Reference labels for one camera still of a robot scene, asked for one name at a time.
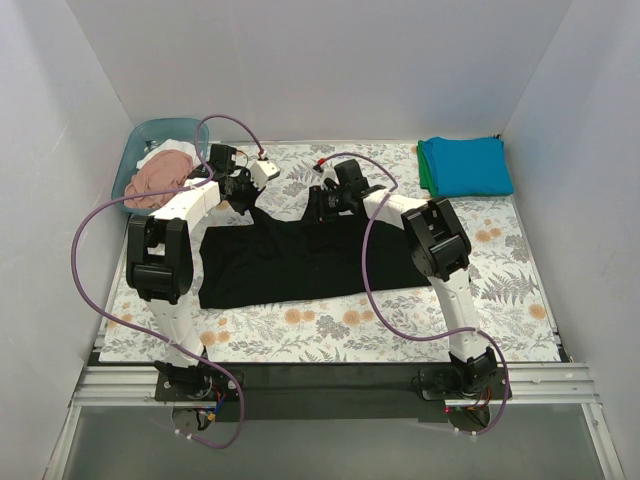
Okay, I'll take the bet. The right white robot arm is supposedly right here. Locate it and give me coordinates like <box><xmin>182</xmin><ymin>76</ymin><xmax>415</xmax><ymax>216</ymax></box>
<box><xmin>312</xmin><ymin>155</ymin><xmax>498</xmax><ymax>398</ymax></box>

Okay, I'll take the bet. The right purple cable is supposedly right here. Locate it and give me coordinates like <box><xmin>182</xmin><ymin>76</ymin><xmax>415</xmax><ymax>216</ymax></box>
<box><xmin>314</xmin><ymin>152</ymin><xmax>511</xmax><ymax>437</ymax></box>

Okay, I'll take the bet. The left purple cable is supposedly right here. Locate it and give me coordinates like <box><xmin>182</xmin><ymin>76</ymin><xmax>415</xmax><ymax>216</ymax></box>
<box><xmin>71</xmin><ymin>113</ymin><xmax>269</xmax><ymax>449</ymax></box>

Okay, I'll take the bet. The white t shirt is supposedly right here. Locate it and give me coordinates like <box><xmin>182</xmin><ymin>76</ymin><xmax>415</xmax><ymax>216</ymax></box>
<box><xmin>136</xmin><ymin>139</ymin><xmax>201</xmax><ymax>170</ymax></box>

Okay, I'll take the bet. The teal plastic laundry bin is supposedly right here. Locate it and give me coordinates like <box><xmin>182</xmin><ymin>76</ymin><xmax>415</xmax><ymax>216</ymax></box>
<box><xmin>112</xmin><ymin>118</ymin><xmax>209</xmax><ymax>215</ymax></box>

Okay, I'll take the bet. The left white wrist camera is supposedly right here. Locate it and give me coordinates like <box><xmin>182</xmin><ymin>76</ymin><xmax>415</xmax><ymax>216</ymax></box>
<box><xmin>249</xmin><ymin>159</ymin><xmax>280</xmax><ymax>191</ymax></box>

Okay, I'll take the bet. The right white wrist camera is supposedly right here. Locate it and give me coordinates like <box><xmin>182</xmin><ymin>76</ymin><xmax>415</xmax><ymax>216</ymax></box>
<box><xmin>312</xmin><ymin>158</ymin><xmax>339</xmax><ymax>189</ymax></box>

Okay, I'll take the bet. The black t shirt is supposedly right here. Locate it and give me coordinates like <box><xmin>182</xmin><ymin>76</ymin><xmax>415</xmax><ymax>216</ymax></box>
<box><xmin>199</xmin><ymin>208</ymin><xmax>428</xmax><ymax>309</ymax></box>

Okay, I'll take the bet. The pink t shirt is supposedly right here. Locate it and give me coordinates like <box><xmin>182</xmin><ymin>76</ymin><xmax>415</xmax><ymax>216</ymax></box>
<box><xmin>124</xmin><ymin>149</ymin><xmax>194</xmax><ymax>210</ymax></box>

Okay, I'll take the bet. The aluminium frame rail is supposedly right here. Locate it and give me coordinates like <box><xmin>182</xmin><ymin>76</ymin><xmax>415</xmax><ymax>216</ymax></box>
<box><xmin>72</xmin><ymin>363</ymin><xmax>600</xmax><ymax>406</ymax></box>

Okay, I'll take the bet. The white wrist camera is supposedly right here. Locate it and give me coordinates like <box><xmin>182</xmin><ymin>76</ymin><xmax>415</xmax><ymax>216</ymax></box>
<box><xmin>249</xmin><ymin>159</ymin><xmax>280</xmax><ymax>191</ymax></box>
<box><xmin>312</xmin><ymin>158</ymin><xmax>339</xmax><ymax>189</ymax></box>

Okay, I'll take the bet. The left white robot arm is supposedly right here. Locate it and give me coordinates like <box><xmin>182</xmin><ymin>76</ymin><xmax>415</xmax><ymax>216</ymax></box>
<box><xmin>126</xmin><ymin>154</ymin><xmax>280</xmax><ymax>400</ymax></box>

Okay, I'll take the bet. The purple cable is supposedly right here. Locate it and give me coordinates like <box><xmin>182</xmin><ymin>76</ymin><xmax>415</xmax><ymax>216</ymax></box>
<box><xmin>71</xmin><ymin>113</ymin><xmax>269</xmax><ymax>449</ymax></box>
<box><xmin>314</xmin><ymin>152</ymin><xmax>511</xmax><ymax>437</ymax></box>

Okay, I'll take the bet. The folded blue t shirt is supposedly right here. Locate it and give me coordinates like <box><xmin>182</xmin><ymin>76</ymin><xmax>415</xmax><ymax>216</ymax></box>
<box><xmin>421</xmin><ymin>137</ymin><xmax>514</xmax><ymax>197</ymax></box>

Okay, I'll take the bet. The floral patterned table mat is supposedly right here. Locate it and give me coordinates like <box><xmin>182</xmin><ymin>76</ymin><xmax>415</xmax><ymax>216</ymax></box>
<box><xmin>98</xmin><ymin>141</ymin><xmax>561</xmax><ymax>364</ymax></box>

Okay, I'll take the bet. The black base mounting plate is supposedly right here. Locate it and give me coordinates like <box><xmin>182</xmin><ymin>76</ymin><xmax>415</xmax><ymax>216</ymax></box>
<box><xmin>153</xmin><ymin>361</ymin><xmax>511</xmax><ymax>422</ymax></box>

